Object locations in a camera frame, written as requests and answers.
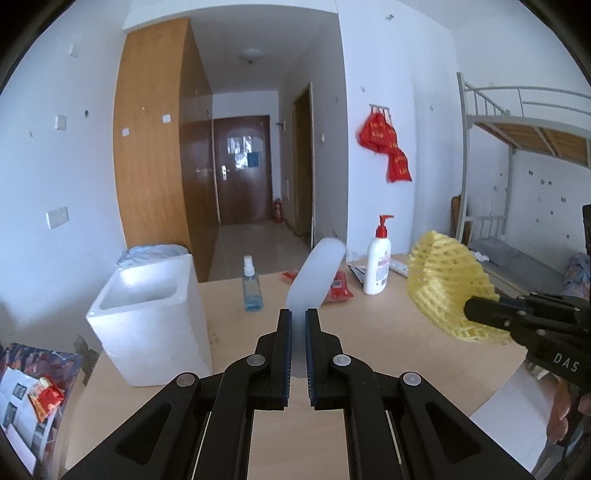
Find patterned side table cloth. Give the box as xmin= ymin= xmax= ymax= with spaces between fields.
xmin=1 ymin=343 xmax=94 ymax=479

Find printed paper sheet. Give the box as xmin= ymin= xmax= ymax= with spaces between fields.
xmin=1 ymin=367 xmax=53 ymax=474

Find white metal bunk bed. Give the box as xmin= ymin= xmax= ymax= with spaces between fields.
xmin=456 ymin=74 xmax=590 ymax=298

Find wooden wardrobe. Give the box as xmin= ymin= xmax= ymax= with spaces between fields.
xmin=113 ymin=17 xmax=218 ymax=282

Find red hanging bags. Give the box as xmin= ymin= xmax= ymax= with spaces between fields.
xmin=356 ymin=106 xmax=412 ymax=183

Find blue spray bottle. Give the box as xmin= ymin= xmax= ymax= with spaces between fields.
xmin=242 ymin=255 xmax=263 ymax=312

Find large red wipes pack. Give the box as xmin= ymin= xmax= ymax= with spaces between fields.
xmin=324 ymin=270 xmax=353 ymax=304

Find person right hand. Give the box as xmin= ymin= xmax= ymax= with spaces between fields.
xmin=546 ymin=379 xmax=571 ymax=445

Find red fire extinguisher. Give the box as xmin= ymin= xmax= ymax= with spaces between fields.
xmin=273 ymin=199 xmax=283 ymax=223

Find small red packet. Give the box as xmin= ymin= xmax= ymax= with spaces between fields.
xmin=283 ymin=270 xmax=298 ymax=282

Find ceiling lamp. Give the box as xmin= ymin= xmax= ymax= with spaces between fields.
xmin=238 ymin=48 xmax=264 ymax=65

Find side doorway frame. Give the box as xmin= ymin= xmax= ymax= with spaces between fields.
xmin=293 ymin=86 xmax=314 ymax=245

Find white foam sheet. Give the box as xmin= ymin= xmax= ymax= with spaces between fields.
xmin=286 ymin=238 xmax=346 ymax=378

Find white pump lotion bottle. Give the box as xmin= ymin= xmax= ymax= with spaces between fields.
xmin=363 ymin=215 xmax=393 ymax=295

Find light blue bedding pile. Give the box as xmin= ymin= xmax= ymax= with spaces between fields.
xmin=117 ymin=244 xmax=188 ymax=268

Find red snack packet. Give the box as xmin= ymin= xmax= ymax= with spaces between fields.
xmin=27 ymin=376 xmax=65 ymax=423

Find dark brown entrance door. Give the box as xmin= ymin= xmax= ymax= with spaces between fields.
xmin=213 ymin=116 xmax=273 ymax=226

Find white foam box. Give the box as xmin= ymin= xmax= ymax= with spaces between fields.
xmin=86 ymin=254 xmax=213 ymax=387

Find double wall switch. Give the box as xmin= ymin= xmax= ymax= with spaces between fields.
xmin=45 ymin=206 xmax=69 ymax=230

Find yellow foam fruit net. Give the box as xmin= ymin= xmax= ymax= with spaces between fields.
xmin=407 ymin=231 xmax=511 ymax=345

